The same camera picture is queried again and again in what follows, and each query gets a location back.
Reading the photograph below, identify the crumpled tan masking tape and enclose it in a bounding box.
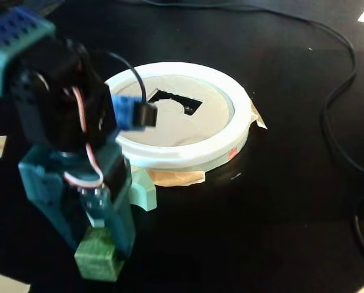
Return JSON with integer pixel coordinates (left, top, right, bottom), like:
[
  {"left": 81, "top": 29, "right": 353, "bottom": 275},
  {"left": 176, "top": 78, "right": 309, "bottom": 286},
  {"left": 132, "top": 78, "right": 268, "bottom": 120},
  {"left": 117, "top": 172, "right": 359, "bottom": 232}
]
[{"left": 145, "top": 167, "right": 206, "bottom": 187}]

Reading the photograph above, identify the cardboard lid with square hole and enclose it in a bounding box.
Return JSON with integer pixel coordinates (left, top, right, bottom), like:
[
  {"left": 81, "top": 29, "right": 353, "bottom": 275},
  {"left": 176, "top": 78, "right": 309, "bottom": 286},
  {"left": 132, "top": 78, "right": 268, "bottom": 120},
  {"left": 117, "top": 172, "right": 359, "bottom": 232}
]
[{"left": 110, "top": 74, "right": 233, "bottom": 147}]

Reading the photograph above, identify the mint green arch block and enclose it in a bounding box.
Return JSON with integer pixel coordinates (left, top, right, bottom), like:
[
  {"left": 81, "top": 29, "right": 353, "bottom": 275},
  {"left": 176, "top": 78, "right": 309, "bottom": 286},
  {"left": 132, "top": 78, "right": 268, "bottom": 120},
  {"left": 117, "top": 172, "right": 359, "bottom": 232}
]
[{"left": 129, "top": 167, "right": 158, "bottom": 212}]

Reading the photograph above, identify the teal gripper body with motor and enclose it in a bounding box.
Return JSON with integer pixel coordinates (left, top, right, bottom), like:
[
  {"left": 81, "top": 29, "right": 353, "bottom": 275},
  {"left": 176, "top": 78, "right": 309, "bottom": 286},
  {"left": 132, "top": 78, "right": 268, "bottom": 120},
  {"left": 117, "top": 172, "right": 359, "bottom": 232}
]
[{"left": 18, "top": 142, "right": 133, "bottom": 221}]

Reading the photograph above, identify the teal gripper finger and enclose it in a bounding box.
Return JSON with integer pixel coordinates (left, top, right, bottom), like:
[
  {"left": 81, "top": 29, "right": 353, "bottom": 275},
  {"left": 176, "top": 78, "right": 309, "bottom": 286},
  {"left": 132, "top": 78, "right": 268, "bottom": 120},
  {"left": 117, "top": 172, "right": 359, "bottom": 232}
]
[
  {"left": 28, "top": 195, "right": 90, "bottom": 250},
  {"left": 88, "top": 195, "right": 137, "bottom": 261}
]

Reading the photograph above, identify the large beige tape piece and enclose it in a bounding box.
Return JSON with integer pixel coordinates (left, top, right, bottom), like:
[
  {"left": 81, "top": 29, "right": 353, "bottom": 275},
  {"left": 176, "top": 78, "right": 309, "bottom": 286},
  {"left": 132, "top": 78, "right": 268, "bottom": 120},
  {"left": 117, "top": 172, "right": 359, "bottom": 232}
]
[{"left": 0, "top": 270, "right": 32, "bottom": 293}]

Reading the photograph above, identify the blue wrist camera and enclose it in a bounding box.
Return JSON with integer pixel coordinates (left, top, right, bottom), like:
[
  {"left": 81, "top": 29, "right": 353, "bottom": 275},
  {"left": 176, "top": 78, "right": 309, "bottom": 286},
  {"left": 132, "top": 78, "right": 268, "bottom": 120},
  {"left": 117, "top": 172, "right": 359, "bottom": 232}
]
[{"left": 111, "top": 93, "right": 147, "bottom": 131}]

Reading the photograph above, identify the black camera usb cable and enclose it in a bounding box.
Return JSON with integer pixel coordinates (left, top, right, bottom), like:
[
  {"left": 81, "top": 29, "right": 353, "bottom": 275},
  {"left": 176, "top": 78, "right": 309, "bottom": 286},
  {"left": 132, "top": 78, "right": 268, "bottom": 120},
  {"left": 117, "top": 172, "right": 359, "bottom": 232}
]
[{"left": 107, "top": 51, "right": 159, "bottom": 128}]

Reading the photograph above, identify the long black cable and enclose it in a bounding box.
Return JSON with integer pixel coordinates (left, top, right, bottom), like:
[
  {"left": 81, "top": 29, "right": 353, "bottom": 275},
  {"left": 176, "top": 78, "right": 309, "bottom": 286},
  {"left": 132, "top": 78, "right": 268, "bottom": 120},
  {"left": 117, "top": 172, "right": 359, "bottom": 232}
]
[{"left": 142, "top": 0, "right": 364, "bottom": 176}]

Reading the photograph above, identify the tan tape flap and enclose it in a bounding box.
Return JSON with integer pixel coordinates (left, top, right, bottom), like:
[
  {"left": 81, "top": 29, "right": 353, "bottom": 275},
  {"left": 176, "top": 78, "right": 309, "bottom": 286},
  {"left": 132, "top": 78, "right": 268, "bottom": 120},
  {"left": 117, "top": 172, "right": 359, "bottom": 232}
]
[{"left": 248, "top": 99, "right": 269, "bottom": 130}]

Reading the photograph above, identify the red and white servo wire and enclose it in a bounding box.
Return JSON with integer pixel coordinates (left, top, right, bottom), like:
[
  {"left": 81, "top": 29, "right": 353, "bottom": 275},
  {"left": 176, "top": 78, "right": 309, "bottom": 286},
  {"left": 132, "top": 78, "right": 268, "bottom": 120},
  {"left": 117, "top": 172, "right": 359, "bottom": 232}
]
[{"left": 62, "top": 86, "right": 105, "bottom": 187}]

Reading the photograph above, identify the green square block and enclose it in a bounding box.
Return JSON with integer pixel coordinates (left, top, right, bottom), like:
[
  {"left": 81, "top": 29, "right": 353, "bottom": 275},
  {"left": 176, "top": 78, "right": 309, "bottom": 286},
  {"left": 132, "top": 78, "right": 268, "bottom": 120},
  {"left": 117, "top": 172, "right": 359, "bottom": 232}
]
[{"left": 74, "top": 226, "right": 125, "bottom": 282}]

